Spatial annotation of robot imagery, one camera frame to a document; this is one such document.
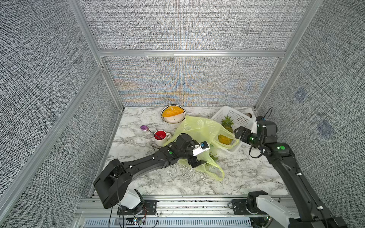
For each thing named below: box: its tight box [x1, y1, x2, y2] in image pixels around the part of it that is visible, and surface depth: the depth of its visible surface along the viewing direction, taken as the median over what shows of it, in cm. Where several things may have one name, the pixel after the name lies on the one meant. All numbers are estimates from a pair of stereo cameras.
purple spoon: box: [140, 124, 160, 138], surface depth 94 cm
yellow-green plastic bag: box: [163, 115, 240, 181], surface depth 88 cm
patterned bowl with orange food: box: [160, 104, 187, 124], surface depth 112 cm
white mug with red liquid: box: [153, 129, 172, 147], surface depth 96 cm
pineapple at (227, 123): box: [218, 115, 235, 145], surface depth 94 cm
